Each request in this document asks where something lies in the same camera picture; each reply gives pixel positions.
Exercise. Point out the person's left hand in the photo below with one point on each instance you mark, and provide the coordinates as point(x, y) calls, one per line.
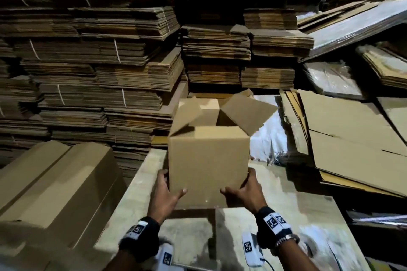
point(162, 201)

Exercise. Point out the person's right hand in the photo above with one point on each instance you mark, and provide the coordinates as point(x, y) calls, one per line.
point(248, 194)

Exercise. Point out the clear tape roll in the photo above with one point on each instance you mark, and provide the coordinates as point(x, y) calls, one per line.
point(305, 245)

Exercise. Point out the small metal cutter blade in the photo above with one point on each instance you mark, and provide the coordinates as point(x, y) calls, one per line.
point(334, 258)

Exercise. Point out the person's right forearm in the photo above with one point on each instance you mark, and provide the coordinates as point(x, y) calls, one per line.
point(296, 260)

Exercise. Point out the person's left forearm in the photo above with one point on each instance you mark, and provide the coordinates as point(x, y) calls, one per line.
point(121, 264)

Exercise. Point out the pile of brown cartons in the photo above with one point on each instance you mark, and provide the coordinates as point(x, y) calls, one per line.
point(350, 140)

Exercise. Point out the stacks of flat cardboard bundles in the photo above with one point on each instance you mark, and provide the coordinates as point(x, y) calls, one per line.
point(76, 71)

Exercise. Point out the plywood work board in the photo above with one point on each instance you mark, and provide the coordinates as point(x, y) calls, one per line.
point(305, 217)

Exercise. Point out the white plastic sack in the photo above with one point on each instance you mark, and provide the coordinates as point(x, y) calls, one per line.
point(267, 134)

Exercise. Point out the clear plastic sheet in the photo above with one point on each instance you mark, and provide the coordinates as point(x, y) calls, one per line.
point(332, 78)

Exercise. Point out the pale flat board bundle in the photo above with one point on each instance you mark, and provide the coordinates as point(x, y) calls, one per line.
point(356, 26)

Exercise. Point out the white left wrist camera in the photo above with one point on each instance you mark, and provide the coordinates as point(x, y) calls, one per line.
point(164, 258)

